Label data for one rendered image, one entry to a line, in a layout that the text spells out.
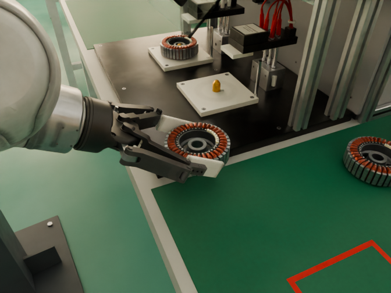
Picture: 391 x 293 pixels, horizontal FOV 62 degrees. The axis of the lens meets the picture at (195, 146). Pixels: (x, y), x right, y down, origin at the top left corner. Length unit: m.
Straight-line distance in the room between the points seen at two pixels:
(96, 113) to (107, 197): 1.21
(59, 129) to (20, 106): 0.21
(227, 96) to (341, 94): 0.25
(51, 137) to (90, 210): 1.19
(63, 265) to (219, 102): 0.95
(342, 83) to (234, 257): 0.42
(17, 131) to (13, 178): 1.67
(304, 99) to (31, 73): 0.54
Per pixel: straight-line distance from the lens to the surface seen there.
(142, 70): 0.94
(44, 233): 1.57
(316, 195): 0.62
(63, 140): 0.43
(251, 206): 0.57
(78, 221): 1.58
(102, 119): 0.44
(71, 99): 0.43
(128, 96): 0.82
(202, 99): 0.77
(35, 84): 0.22
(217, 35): 1.03
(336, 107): 0.76
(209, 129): 0.57
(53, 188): 1.77
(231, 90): 0.81
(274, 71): 0.83
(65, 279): 1.41
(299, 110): 0.69
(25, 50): 0.22
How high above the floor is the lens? 1.18
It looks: 39 degrees down
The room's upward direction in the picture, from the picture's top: straight up
